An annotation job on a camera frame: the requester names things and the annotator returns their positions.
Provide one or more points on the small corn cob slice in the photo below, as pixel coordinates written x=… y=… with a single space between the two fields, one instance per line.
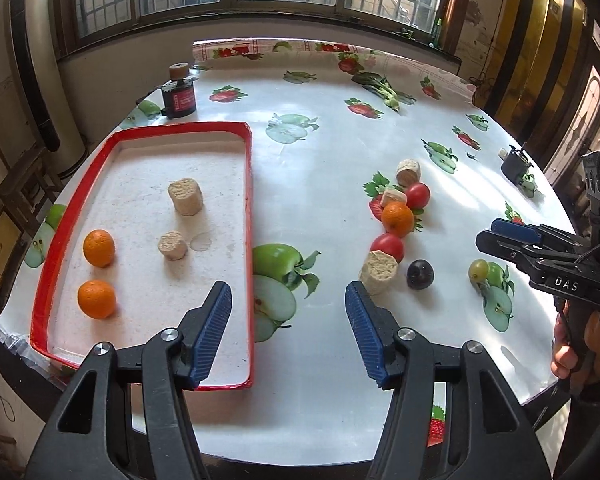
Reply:
x=393 y=194

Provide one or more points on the person's right hand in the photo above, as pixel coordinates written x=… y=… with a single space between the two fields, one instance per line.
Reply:
x=562 y=347

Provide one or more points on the dark purple plum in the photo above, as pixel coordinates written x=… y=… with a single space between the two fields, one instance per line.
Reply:
x=420 y=275

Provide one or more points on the orange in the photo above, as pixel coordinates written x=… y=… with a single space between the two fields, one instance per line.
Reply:
x=96 y=299
x=397 y=219
x=99 y=248

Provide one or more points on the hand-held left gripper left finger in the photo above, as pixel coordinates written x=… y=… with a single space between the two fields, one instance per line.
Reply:
x=212 y=330

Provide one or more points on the wooden stool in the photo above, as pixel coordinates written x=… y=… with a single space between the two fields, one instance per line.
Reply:
x=25 y=180

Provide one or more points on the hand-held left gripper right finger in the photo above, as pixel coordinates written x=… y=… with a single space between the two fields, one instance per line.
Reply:
x=362 y=330

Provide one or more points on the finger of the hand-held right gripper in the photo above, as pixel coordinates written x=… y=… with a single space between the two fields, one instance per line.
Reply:
x=502 y=247
x=515 y=230

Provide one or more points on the small black device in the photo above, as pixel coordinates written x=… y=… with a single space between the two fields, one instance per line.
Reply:
x=515 y=164

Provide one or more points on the black motor with cork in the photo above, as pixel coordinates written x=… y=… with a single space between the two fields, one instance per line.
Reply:
x=177 y=100

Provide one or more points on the fruit-print tablecloth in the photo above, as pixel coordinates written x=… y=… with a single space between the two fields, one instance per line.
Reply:
x=320 y=185

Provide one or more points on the golden door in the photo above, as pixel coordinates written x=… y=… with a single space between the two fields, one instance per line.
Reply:
x=530 y=35

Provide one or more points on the red-rimmed white tray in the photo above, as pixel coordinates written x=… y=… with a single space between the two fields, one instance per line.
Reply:
x=130 y=200

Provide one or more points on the person's right forearm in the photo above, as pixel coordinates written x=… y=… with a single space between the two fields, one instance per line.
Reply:
x=592 y=430

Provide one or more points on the green grape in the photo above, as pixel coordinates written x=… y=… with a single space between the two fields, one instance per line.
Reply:
x=478 y=269

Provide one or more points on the red tomato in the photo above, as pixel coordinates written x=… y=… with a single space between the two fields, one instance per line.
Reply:
x=387 y=246
x=418 y=195

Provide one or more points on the corn cob piece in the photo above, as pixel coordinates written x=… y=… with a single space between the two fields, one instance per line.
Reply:
x=377 y=272
x=172 y=245
x=185 y=196
x=409 y=171

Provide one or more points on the white standing air conditioner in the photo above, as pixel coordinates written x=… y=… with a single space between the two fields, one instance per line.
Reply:
x=45 y=110

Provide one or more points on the green bottle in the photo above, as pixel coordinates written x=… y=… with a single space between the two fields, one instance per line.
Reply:
x=437 y=32

